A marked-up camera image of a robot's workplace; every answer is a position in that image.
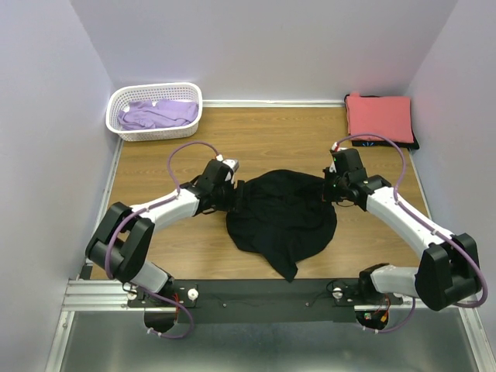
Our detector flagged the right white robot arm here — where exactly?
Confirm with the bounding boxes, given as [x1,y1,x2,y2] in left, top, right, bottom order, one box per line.
[323,146,487,311]

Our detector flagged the folded black t shirt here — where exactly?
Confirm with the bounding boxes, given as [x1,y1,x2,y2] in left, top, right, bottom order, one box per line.
[343,94,421,151]

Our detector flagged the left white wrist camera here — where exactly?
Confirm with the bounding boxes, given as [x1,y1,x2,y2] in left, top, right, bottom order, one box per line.
[222,159,239,184]

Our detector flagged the aluminium frame rail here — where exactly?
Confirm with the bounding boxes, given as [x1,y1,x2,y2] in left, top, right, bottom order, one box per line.
[62,280,128,312]

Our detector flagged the purple t shirt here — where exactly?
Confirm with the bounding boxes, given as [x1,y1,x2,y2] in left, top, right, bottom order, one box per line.
[117,99,199,131]

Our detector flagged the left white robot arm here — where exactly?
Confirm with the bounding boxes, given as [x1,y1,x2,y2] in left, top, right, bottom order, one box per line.
[85,158,239,306]

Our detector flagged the white plastic laundry basket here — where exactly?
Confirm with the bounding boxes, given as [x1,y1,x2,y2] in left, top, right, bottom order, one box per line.
[105,82,203,142]

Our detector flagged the purple cable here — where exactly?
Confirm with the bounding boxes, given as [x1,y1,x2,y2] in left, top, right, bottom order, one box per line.
[329,133,490,309]
[104,139,226,280]

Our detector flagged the black t shirt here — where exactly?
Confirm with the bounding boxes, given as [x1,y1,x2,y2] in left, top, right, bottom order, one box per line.
[343,94,421,151]
[226,170,337,282]

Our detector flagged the folded red t shirt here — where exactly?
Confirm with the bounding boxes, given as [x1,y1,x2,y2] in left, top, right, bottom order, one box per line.
[345,91,414,144]

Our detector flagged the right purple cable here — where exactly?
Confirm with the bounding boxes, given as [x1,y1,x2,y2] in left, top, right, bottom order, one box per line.
[329,133,490,309]

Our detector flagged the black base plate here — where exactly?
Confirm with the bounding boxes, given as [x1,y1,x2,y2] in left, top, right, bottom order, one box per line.
[127,278,404,334]

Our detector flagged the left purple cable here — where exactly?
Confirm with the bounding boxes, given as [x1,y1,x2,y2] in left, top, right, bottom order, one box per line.
[104,139,226,280]

